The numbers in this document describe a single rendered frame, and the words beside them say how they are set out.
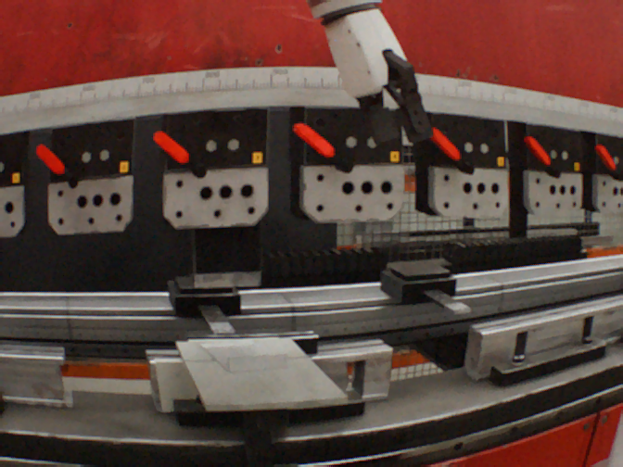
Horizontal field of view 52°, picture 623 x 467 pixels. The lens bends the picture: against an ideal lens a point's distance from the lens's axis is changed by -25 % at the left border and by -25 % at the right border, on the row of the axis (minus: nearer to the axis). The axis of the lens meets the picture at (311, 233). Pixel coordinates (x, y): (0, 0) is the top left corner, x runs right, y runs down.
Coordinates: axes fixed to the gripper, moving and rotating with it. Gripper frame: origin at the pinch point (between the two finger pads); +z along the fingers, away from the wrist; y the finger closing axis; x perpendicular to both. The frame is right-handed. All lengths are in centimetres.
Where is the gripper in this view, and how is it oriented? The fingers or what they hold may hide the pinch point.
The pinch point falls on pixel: (401, 132)
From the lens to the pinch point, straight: 87.2
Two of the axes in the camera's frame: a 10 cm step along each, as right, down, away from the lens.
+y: 3.0, 0.6, -9.5
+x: 8.9, -3.7, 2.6
